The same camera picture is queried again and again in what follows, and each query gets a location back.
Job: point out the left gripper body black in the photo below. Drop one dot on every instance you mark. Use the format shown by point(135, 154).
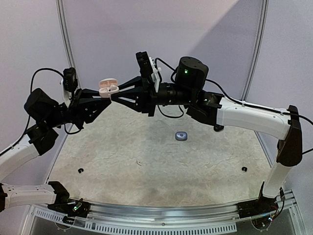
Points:
point(74, 112)

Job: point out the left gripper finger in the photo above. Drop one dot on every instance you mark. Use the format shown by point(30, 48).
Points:
point(88, 93)
point(93, 108)

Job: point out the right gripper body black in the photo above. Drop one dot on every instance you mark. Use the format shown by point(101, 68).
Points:
point(148, 95)

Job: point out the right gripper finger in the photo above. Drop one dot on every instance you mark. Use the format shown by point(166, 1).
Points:
point(133, 85)
point(132, 100)

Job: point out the pink earbud charging case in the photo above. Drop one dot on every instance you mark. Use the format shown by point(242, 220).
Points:
point(107, 87)

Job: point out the purple earbud charging case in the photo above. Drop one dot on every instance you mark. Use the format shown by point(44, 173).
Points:
point(181, 136)

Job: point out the black earbud case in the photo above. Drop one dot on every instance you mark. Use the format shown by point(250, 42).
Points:
point(218, 128)

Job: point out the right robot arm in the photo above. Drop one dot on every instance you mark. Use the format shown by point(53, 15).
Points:
point(186, 88)

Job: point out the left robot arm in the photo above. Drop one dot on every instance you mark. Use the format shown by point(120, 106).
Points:
point(35, 141)

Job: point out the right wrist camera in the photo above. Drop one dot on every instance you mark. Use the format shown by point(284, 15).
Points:
point(148, 69)

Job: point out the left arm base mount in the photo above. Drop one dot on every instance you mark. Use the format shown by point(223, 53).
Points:
point(64, 204)

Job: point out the aluminium front rail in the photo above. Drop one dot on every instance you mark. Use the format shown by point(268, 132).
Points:
point(110, 219)

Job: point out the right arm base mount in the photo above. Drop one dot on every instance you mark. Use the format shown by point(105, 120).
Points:
point(259, 206)

